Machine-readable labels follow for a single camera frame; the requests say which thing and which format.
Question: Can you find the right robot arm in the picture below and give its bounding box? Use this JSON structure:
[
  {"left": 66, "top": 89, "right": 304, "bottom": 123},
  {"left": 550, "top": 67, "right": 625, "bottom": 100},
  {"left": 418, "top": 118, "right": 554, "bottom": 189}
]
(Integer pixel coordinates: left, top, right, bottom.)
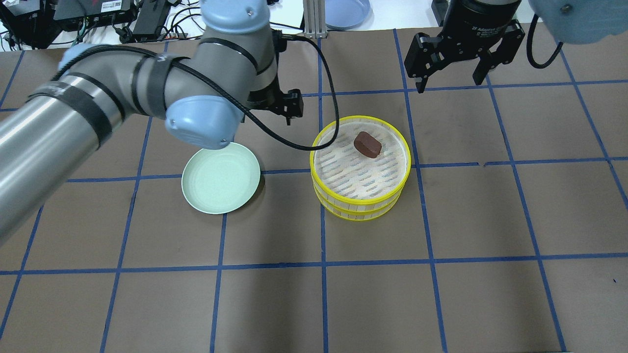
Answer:
[{"left": 404, "top": 0, "right": 628, "bottom": 93}]

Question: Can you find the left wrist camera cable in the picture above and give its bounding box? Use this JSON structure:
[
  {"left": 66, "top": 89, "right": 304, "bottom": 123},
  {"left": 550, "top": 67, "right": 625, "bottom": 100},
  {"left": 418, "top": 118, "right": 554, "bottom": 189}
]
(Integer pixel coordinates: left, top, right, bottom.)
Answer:
[{"left": 54, "top": 34, "right": 340, "bottom": 151}]

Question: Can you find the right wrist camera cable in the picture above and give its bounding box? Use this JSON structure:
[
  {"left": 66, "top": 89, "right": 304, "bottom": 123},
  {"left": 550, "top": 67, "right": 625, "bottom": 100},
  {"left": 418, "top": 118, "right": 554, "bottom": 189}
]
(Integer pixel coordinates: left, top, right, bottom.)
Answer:
[{"left": 526, "top": 14, "right": 564, "bottom": 69}]

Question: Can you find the blue plate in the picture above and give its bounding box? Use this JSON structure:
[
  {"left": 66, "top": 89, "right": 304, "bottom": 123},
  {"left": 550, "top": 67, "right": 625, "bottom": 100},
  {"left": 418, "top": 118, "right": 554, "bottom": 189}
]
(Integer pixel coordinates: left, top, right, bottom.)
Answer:
[{"left": 324, "top": 0, "right": 371, "bottom": 30}]

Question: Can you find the pale green plate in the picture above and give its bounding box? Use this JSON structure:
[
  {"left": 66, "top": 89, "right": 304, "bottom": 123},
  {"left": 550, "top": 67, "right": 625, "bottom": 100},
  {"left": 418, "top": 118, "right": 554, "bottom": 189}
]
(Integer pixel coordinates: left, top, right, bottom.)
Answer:
[{"left": 180, "top": 143, "right": 261, "bottom": 214}]

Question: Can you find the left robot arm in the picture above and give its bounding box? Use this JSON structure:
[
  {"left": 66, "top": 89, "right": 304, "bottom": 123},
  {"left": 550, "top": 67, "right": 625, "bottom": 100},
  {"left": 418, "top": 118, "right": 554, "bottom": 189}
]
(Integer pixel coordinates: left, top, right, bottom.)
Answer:
[{"left": 0, "top": 0, "right": 304, "bottom": 243}]

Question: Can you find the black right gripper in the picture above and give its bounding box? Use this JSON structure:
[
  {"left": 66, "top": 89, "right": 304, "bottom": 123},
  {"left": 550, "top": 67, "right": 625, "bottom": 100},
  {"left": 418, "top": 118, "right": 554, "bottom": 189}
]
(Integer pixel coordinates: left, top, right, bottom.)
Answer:
[{"left": 404, "top": 0, "right": 525, "bottom": 94}]

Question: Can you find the yellow steamer layer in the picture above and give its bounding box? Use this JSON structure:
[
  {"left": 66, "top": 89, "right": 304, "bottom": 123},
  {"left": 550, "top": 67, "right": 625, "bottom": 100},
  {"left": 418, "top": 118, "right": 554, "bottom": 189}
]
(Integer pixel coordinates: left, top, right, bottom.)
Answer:
[
  {"left": 310, "top": 115, "right": 411, "bottom": 209},
  {"left": 314, "top": 188, "right": 401, "bottom": 222}
]

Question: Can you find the brown bun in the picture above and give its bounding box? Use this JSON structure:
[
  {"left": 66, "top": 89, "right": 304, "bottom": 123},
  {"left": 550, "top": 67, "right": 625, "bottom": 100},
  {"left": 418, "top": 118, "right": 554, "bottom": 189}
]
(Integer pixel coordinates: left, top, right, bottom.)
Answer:
[{"left": 353, "top": 130, "right": 383, "bottom": 159}]

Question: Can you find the aluminium frame post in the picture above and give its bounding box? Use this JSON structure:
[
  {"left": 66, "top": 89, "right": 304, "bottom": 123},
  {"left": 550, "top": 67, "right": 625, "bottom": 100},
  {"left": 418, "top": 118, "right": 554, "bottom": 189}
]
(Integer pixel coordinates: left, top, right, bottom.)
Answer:
[{"left": 303, "top": 0, "right": 328, "bottom": 39}]

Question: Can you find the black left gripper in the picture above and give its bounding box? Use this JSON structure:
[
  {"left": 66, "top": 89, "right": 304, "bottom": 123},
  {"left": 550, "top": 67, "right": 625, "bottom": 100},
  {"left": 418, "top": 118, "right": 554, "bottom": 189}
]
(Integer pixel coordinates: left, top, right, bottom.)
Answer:
[{"left": 245, "top": 75, "right": 304, "bottom": 126}]

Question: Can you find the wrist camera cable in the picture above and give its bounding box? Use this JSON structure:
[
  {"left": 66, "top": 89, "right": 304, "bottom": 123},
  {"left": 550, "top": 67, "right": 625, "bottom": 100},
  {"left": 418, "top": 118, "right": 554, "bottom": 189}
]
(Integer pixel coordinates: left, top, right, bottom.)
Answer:
[
  {"left": 526, "top": 14, "right": 564, "bottom": 69},
  {"left": 54, "top": 34, "right": 340, "bottom": 151}
]

